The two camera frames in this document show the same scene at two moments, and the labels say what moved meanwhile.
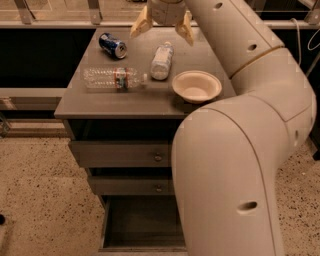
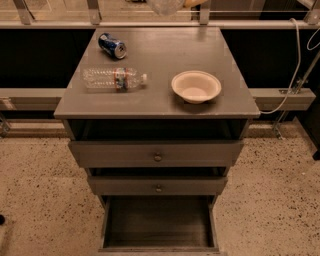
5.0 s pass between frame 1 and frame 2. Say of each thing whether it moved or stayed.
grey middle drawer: stayed
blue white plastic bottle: moved
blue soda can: stayed
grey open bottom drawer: stayed
